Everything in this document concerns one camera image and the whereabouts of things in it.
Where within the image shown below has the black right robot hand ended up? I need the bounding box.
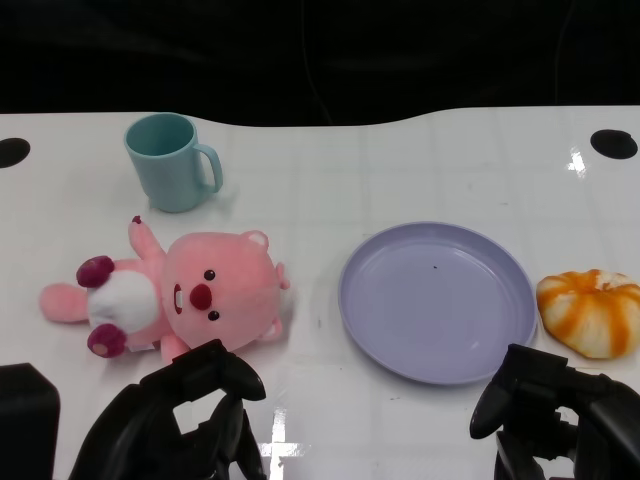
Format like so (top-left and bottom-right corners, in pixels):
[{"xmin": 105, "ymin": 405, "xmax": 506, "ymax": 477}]
[{"xmin": 468, "ymin": 342, "xmax": 640, "ymax": 480}]

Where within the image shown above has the purple plastic plate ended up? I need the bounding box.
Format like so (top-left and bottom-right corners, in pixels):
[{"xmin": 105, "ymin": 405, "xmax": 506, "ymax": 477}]
[{"xmin": 337, "ymin": 221, "xmax": 540, "ymax": 386}]

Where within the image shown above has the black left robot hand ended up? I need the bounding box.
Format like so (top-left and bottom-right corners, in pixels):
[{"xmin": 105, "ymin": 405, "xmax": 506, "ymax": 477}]
[{"xmin": 67, "ymin": 338, "xmax": 268, "ymax": 480}]

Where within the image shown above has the pink plush beaver doll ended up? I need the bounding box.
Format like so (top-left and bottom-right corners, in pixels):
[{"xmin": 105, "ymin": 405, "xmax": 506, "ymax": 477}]
[{"xmin": 40, "ymin": 215, "xmax": 297, "ymax": 364}]

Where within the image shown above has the teal plastic mug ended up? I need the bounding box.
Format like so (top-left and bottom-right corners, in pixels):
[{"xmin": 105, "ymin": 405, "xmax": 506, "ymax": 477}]
[{"xmin": 123, "ymin": 112, "xmax": 225, "ymax": 214}]

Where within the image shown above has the black round table grommet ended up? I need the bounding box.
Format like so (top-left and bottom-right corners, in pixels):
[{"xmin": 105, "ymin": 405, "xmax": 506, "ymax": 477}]
[
  {"xmin": 589, "ymin": 128, "xmax": 640, "ymax": 161},
  {"xmin": 0, "ymin": 137, "xmax": 32, "ymax": 169}
]

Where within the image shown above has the orange striped toy bun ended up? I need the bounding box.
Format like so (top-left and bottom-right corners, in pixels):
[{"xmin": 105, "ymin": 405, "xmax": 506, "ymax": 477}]
[{"xmin": 535, "ymin": 268, "xmax": 640, "ymax": 360}]

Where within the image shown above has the black backdrop curtain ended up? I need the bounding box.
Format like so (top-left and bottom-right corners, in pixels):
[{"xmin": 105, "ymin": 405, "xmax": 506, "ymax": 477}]
[{"xmin": 0, "ymin": 0, "xmax": 640, "ymax": 128}]

